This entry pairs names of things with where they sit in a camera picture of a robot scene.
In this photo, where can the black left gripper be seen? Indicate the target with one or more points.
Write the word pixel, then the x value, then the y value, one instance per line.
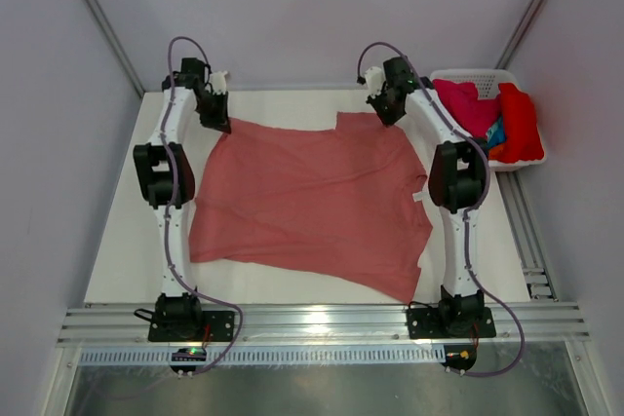
pixel 220 121

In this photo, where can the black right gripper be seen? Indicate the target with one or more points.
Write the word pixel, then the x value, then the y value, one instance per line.
pixel 386 119

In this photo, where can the salmon pink t shirt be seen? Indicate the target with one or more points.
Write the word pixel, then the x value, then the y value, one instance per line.
pixel 337 202

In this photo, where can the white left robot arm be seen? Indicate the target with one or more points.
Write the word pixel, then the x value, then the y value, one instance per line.
pixel 167 183

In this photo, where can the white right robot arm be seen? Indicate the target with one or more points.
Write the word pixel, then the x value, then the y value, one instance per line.
pixel 458 183

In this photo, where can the magenta t shirt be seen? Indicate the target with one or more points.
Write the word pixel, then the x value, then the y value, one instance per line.
pixel 462 102

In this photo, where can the white perforated plastic basket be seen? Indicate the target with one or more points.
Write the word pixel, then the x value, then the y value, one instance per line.
pixel 486 82

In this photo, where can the blue garment in basket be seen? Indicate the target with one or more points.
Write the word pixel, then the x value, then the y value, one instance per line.
pixel 496 134

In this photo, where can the orange garment in basket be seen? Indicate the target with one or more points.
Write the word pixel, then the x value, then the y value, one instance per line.
pixel 497 151

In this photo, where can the red t shirt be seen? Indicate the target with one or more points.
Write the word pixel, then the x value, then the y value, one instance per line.
pixel 523 142

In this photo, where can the left black controller board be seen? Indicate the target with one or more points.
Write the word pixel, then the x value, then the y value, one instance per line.
pixel 187 360

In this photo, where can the black controller board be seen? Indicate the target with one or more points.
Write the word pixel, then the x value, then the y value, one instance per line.
pixel 187 360
pixel 459 358

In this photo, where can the right black controller board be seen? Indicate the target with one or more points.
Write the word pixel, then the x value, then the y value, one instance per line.
pixel 459 358

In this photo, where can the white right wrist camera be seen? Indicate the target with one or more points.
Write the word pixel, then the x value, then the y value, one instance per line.
pixel 373 79

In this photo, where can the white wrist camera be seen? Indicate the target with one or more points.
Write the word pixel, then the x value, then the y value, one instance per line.
pixel 373 79
pixel 218 82

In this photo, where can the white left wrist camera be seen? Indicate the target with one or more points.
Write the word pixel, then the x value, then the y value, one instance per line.
pixel 218 82

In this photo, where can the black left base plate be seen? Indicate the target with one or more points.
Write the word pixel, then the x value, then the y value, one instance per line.
pixel 208 326

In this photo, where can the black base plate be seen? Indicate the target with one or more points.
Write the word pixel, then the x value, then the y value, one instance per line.
pixel 208 326
pixel 426 323

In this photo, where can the right side aluminium rail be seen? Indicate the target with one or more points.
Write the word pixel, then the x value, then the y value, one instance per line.
pixel 531 251

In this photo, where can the left aluminium corner post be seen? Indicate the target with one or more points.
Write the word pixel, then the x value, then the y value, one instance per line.
pixel 113 42

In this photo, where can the aluminium corner post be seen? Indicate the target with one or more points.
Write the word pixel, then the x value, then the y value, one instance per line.
pixel 113 42
pixel 522 29

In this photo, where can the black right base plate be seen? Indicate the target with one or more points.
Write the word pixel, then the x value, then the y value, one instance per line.
pixel 426 323

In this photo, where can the right aluminium corner post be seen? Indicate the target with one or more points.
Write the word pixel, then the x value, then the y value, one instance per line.
pixel 522 29

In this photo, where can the slotted grey cable duct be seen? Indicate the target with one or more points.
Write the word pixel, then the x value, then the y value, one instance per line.
pixel 267 355

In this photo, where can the aluminium mounting rail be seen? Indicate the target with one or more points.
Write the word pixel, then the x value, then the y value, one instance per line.
pixel 314 324

